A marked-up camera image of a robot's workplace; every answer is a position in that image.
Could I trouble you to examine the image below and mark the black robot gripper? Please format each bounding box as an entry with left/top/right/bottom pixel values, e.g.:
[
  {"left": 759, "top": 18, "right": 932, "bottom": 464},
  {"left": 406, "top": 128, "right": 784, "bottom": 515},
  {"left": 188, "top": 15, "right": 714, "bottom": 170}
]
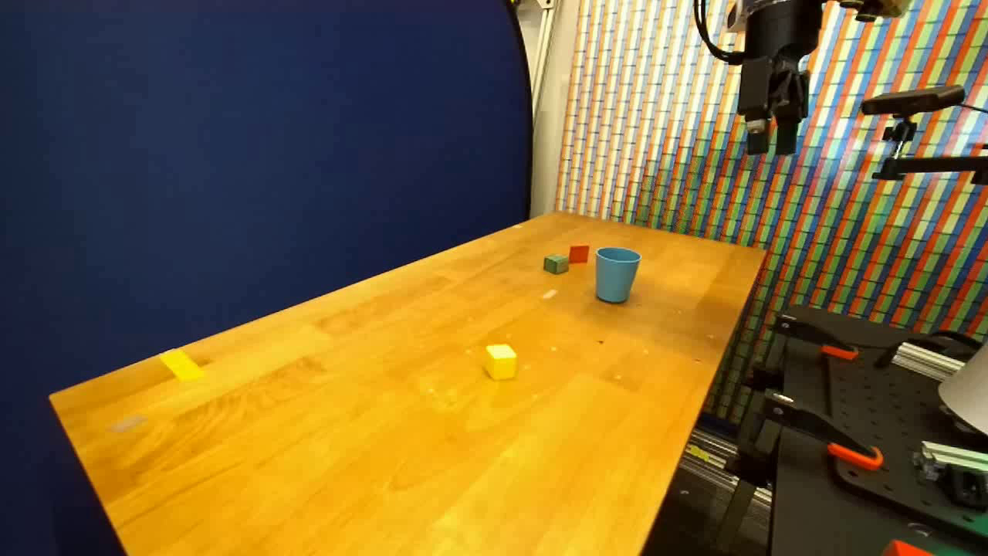
[{"left": 739, "top": 0, "right": 822, "bottom": 153}]

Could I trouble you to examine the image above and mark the yellow wooden block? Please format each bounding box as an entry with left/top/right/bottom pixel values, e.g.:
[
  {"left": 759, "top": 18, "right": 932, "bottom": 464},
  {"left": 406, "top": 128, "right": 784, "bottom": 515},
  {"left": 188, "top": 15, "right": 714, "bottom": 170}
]
[{"left": 486, "top": 343, "right": 520, "bottom": 381}]

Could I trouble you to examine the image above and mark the blue plastic cup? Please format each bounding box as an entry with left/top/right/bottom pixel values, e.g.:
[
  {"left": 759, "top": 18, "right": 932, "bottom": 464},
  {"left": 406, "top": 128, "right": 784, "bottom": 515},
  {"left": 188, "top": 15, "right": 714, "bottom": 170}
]
[{"left": 595, "top": 246, "right": 640, "bottom": 302}]

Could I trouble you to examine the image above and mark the red wooden block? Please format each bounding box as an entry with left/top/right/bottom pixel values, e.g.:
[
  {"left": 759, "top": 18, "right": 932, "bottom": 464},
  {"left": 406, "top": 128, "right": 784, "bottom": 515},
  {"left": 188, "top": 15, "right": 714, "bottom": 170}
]
[{"left": 568, "top": 245, "right": 589, "bottom": 263}]

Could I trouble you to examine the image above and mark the green wooden block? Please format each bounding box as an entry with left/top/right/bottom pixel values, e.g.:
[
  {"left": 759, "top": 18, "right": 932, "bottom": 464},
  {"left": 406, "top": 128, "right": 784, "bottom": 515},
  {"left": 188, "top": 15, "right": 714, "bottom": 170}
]
[{"left": 542, "top": 255, "right": 568, "bottom": 276}]

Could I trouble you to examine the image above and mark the blue backdrop screen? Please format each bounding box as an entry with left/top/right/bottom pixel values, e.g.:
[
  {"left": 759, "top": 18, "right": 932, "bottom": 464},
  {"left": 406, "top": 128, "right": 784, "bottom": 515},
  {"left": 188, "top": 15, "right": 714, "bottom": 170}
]
[{"left": 0, "top": 0, "right": 532, "bottom": 556}]

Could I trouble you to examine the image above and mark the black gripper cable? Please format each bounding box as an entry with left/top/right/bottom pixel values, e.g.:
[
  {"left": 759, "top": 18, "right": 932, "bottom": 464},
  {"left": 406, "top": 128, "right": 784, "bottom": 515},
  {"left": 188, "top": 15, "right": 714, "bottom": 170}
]
[{"left": 691, "top": 0, "right": 747, "bottom": 66}]

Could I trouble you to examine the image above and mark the black camera on stand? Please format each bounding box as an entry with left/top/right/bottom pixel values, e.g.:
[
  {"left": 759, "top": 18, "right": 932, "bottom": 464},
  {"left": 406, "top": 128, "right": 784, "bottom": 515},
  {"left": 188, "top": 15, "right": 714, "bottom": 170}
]
[{"left": 860, "top": 85, "right": 988, "bottom": 185}]

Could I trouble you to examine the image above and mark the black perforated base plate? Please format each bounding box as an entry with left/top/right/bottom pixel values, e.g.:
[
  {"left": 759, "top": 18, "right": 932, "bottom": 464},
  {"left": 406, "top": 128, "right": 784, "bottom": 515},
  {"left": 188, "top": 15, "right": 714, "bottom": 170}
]
[{"left": 769, "top": 307, "right": 988, "bottom": 556}]

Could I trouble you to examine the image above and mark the orange handled clamp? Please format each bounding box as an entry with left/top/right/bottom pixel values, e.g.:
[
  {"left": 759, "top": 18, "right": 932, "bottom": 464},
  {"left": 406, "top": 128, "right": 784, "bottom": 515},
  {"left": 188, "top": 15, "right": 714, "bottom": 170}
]
[{"left": 767, "top": 390, "right": 882, "bottom": 473}]

